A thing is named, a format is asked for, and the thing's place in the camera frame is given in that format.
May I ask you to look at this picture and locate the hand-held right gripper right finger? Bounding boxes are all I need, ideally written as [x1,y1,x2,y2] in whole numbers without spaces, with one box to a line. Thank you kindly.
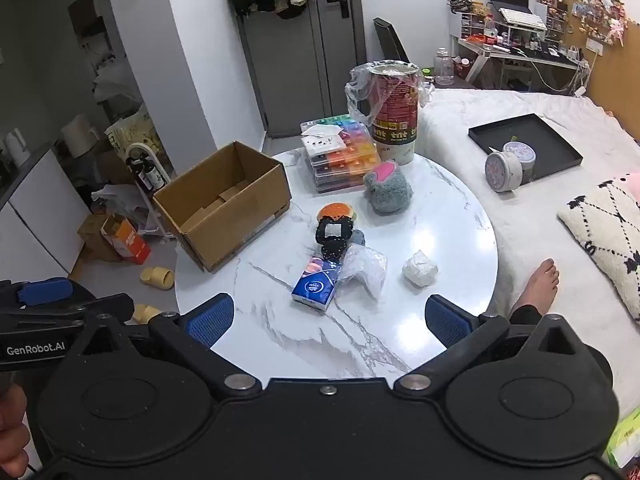
[395,294,593,397]

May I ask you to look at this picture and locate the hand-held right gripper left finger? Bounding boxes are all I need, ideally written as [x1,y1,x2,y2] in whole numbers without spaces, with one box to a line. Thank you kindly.
[80,293,263,402]

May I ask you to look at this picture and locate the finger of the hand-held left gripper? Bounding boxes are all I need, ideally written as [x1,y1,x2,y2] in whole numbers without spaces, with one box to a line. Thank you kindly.
[0,277,87,318]
[74,293,136,332]

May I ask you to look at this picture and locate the white plastic bag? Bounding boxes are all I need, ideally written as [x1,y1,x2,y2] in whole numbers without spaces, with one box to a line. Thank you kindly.
[402,251,439,288]

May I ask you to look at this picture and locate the clear plastic bag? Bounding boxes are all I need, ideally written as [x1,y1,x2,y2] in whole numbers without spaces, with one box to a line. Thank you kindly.
[336,243,388,299]

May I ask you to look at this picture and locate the blue tissue packet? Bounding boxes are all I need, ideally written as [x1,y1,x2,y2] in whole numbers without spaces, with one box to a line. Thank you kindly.
[291,256,346,306]

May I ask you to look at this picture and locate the brown cardboard box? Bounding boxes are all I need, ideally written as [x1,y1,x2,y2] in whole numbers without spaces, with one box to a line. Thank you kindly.
[151,141,292,273]

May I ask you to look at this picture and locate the person's left hand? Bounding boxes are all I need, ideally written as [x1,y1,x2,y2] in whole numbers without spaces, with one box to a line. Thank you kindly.
[0,384,30,479]

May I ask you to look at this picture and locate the yellow slipper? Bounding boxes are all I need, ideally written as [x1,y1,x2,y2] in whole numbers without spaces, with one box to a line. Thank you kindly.
[131,304,164,325]
[140,266,176,289]

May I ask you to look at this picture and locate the orange carton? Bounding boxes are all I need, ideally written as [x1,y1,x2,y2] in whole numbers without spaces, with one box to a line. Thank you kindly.
[101,214,152,265]

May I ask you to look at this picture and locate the flattened brown cardboard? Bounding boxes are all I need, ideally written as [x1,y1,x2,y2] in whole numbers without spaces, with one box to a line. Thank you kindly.
[77,212,121,262]

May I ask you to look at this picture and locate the white cabinet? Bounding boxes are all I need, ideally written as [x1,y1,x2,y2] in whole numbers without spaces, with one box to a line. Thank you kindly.
[0,145,92,286]

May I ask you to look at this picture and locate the person's bare foot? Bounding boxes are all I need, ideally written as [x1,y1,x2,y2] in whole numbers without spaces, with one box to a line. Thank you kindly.
[510,258,561,326]

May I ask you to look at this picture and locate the dark glass bottle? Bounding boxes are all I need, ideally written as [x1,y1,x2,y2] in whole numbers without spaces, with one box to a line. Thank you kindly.
[127,155,169,194]

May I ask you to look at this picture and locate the white bed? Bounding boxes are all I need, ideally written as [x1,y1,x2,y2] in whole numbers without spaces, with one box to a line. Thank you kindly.
[417,87,640,421]

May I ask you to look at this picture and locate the grey and pink plush toy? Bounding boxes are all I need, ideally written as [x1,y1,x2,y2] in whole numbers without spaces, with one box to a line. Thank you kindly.
[362,160,414,216]

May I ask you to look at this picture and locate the white kettle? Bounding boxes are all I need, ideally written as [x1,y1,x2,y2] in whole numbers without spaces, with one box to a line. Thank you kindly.
[4,129,32,168]

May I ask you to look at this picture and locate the hamburger plush toy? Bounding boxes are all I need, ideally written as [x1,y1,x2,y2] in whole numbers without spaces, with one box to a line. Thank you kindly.
[318,202,359,224]

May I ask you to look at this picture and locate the white floor rack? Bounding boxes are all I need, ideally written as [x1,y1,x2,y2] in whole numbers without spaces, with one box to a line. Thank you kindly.
[125,142,174,241]

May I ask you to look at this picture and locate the round floral tin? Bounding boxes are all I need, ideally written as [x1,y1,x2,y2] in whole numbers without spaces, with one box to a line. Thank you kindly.
[502,141,537,176]
[484,151,524,194]

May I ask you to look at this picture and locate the colourful bead organizer box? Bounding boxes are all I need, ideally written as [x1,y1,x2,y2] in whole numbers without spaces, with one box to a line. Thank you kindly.
[306,147,378,178]
[300,115,373,161]
[311,162,381,196]

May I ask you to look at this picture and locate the yellow patterned bag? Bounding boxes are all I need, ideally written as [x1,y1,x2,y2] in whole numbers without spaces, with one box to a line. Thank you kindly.
[105,112,166,166]

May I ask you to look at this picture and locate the white diamond pattern pillow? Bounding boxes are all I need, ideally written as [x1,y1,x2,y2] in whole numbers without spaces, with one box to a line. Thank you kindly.
[557,180,640,322]

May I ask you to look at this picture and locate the black tray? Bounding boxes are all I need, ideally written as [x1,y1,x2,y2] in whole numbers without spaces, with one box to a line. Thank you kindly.
[468,113,584,184]

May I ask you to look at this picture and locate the white tissue with beads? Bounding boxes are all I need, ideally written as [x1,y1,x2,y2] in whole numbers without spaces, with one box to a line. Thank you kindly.
[303,136,346,158]

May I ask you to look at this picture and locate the red cylindrical can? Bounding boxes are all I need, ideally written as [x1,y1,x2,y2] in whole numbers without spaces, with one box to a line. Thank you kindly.
[371,61,421,166]

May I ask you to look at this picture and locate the green packet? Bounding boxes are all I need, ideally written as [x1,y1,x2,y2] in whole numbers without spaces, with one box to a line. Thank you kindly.
[602,407,640,471]

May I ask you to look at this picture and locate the white plastic bags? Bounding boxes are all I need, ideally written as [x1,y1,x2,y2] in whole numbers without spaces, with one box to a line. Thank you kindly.
[92,65,144,107]

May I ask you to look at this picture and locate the white paper slip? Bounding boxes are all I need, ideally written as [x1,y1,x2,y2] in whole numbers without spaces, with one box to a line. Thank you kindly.
[301,123,342,140]

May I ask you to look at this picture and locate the clear plastic can liner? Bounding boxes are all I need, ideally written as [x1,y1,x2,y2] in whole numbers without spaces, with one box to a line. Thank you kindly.
[345,62,436,122]

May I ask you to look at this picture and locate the clear plastic jar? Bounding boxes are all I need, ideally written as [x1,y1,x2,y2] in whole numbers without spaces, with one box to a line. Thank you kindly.
[434,47,455,86]

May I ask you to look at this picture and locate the grey door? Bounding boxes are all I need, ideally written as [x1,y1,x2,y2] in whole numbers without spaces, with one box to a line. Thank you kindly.
[235,0,368,139]

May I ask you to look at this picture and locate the white desk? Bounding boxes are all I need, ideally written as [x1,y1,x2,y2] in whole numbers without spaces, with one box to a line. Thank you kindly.
[457,37,588,93]

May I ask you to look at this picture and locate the cork board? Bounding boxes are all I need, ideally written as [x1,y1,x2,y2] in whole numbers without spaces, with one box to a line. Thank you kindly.
[585,0,640,128]

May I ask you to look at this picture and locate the small drawer organizer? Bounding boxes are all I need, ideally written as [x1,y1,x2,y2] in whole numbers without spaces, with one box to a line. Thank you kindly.
[459,10,485,40]

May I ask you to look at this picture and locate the white keyboard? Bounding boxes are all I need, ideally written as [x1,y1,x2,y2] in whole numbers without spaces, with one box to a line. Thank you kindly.
[500,7,549,32]

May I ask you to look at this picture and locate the row of small figurines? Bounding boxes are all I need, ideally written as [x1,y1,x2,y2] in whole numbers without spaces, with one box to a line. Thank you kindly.
[570,0,629,47]

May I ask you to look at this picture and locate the white charger cables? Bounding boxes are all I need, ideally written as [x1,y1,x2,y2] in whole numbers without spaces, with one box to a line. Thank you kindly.
[545,57,594,99]

